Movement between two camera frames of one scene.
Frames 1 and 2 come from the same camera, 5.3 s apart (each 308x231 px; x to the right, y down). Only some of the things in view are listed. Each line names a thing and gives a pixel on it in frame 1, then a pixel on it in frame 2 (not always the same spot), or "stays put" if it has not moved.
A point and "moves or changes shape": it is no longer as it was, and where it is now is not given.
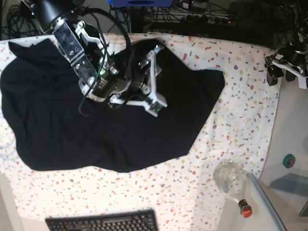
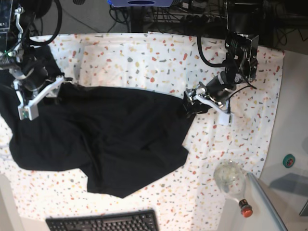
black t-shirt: (54, 125) moves or changes shape
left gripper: (123, 81) -> (32, 81)
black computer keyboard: (143, 220) stays put
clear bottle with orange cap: (229, 178) stays put
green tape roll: (288, 160) stays put
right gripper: (292, 58) -> (217, 92)
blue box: (138, 3) stays put
